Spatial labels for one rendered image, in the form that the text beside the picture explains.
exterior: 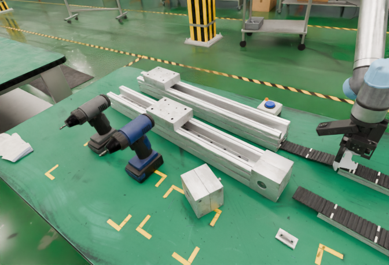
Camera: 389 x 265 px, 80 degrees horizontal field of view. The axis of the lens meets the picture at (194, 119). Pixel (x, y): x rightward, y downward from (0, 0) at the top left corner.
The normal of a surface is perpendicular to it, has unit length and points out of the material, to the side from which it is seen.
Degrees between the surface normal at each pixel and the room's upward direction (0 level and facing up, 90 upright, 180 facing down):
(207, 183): 0
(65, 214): 0
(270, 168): 0
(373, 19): 46
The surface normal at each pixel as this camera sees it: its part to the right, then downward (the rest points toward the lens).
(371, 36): -0.54, -0.18
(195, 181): -0.09, -0.78
